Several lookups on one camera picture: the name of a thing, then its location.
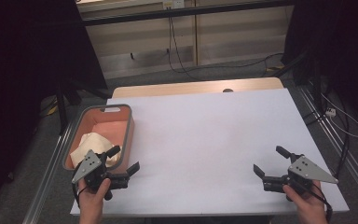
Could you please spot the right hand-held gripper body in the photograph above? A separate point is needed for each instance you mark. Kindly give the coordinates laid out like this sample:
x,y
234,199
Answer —
x,y
307,170

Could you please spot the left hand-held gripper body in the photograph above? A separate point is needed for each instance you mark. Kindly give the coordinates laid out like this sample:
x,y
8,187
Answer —
x,y
88,165

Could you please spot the cream cloth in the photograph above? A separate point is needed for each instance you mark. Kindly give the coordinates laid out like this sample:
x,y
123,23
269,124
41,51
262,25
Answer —
x,y
91,144

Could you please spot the pink storage basket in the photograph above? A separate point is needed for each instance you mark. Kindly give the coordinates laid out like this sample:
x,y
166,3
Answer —
x,y
112,118

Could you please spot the person's right hand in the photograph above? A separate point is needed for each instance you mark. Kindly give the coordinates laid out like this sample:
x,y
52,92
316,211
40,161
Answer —
x,y
307,202

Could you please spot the person's left hand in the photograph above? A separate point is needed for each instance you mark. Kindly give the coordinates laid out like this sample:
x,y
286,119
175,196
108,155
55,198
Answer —
x,y
91,199

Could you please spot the black stand leg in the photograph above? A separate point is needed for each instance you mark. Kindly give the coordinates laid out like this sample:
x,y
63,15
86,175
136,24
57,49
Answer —
x,y
298,65
62,109

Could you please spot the white power plug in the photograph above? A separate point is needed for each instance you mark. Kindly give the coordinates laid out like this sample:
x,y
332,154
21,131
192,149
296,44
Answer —
x,y
330,112

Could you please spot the white table mat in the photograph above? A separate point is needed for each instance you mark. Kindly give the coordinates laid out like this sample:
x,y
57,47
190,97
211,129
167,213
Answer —
x,y
199,140

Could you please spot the wooden table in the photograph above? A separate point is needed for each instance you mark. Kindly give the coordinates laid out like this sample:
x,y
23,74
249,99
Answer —
x,y
174,87

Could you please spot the black curtain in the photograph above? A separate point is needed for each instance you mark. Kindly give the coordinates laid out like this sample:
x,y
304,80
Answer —
x,y
18,77
341,46

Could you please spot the black horizontal bar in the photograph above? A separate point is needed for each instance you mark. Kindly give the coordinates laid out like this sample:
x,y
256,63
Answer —
x,y
183,12

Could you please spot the aluminium floor rail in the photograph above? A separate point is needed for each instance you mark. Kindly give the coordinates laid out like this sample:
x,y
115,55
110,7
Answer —
x,y
348,149
48,174

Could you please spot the white wall outlet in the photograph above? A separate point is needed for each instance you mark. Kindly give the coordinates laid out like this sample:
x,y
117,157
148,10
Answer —
x,y
173,3

